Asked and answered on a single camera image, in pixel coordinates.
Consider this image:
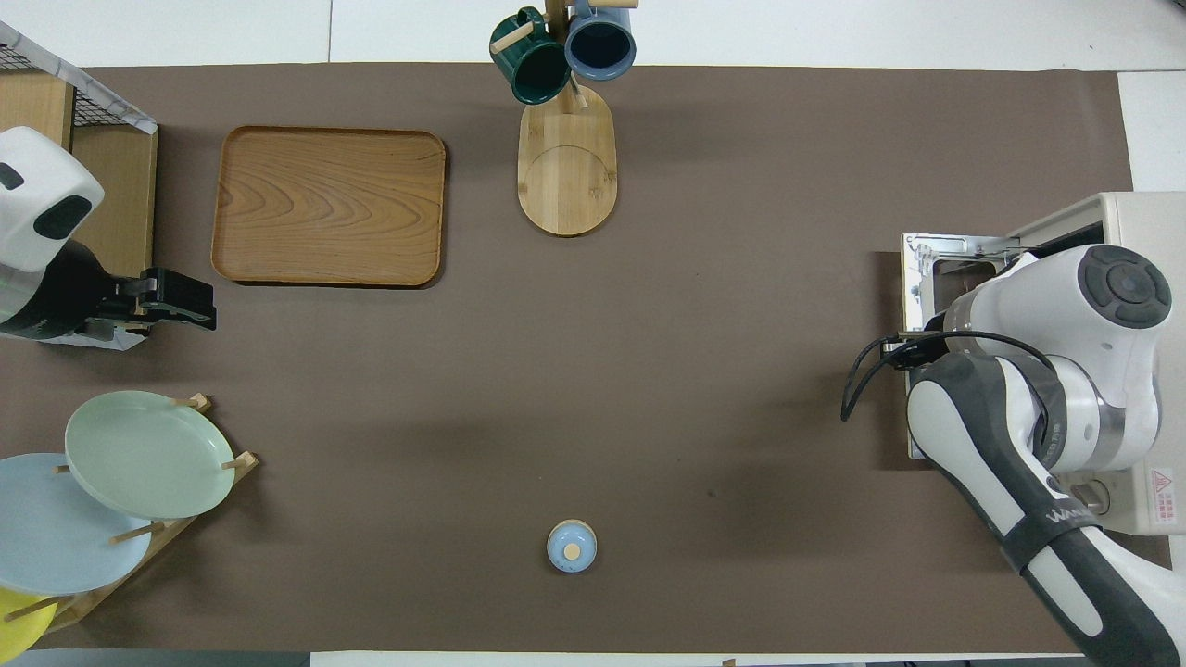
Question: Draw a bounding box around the yellow plate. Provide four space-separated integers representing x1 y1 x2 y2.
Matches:
0 585 57 654

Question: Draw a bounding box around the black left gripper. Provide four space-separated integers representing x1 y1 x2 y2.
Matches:
0 239 220 340

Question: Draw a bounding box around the blue mug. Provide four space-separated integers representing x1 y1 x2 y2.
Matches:
564 0 637 82

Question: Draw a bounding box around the wooden plate rack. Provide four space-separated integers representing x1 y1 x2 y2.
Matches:
19 394 260 634

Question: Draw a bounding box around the pale green plate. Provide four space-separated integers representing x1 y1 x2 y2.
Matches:
65 390 236 520

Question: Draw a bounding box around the wooden serving tray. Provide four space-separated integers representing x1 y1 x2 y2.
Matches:
211 126 448 288

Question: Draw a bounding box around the glass oven door with handle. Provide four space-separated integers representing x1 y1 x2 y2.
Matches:
901 232 1022 461

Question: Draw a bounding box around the brown table mat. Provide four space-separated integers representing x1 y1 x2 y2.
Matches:
0 63 1173 654

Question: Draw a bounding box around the wooden two-tier shelf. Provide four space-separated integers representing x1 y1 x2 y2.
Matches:
0 69 158 279

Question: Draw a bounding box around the wooden mug tree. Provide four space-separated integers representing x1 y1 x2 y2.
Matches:
491 0 640 237

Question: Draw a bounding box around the large light blue plate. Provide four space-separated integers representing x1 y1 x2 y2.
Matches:
0 452 154 597

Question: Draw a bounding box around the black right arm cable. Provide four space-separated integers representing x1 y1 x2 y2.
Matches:
840 332 1057 423

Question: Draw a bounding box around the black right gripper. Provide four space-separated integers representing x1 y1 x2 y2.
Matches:
894 332 948 373

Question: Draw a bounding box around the dark green mug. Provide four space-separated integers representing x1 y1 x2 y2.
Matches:
489 7 572 106

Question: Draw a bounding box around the white toaster oven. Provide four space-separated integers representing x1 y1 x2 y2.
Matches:
901 192 1186 536

